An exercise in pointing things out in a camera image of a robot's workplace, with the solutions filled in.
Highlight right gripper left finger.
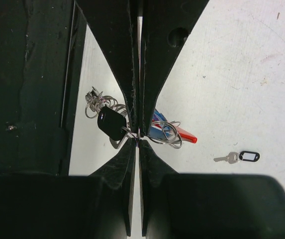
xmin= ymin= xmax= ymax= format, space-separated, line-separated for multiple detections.
xmin=0 ymin=139 xmax=136 ymax=239

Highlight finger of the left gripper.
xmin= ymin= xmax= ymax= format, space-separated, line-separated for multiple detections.
xmin=139 ymin=0 xmax=208 ymax=136
xmin=77 ymin=0 xmax=139 ymax=132

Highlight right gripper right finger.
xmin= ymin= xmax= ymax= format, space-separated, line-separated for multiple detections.
xmin=139 ymin=140 xmax=285 ymax=239

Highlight blue tag key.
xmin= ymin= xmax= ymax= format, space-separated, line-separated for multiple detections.
xmin=149 ymin=109 xmax=173 ymax=140

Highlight keys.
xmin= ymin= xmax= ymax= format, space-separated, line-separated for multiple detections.
xmin=97 ymin=106 xmax=128 ymax=149

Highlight black tag key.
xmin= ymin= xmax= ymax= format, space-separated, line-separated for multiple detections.
xmin=213 ymin=151 xmax=260 ymax=164

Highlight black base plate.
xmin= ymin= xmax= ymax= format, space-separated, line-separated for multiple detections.
xmin=0 ymin=0 xmax=86 ymax=175

